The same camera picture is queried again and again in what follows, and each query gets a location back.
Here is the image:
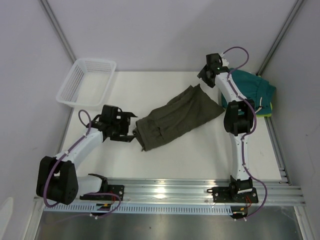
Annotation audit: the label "olive green shorts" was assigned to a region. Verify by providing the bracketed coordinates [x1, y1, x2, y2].
[132, 84, 224, 151]

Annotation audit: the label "left aluminium corner post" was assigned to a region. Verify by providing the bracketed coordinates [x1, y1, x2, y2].
[38, 0, 77, 63]

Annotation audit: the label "white plastic basket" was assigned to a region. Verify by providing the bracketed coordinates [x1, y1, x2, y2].
[56, 58, 117, 109]

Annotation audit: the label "aluminium mounting rail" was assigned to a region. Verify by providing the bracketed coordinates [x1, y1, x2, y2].
[108, 178, 306, 206]

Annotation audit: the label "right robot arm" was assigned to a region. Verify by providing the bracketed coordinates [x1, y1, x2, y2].
[197, 53, 257, 203]

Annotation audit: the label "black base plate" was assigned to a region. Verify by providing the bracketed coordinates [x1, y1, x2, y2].
[79, 184, 125, 201]
[206, 186, 259, 204]

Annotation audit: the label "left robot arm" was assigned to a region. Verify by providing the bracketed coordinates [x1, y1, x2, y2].
[36, 105, 135, 208]

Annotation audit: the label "teal folded shorts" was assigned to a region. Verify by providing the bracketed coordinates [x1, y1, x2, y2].
[219, 67, 277, 116]

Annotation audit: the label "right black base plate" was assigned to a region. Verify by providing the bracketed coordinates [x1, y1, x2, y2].
[206, 186, 259, 204]

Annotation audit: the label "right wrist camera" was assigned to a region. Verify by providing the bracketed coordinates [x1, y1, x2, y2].
[220, 52, 230, 67]

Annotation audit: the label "right aluminium corner post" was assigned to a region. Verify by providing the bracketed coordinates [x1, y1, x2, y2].
[255, 0, 306, 76]

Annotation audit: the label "aluminium corner post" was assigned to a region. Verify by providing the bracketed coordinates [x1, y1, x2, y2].
[38, 0, 77, 63]
[255, 0, 306, 76]

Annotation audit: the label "white slotted cable duct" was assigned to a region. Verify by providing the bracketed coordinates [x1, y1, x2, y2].
[44, 202, 233, 216]

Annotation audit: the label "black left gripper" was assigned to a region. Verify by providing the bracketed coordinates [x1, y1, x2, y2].
[110, 112, 136, 142]

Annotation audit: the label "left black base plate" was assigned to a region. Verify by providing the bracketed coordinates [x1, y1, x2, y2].
[79, 184, 125, 201]

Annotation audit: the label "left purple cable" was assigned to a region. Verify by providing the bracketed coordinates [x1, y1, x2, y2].
[43, 109, 93, 208]

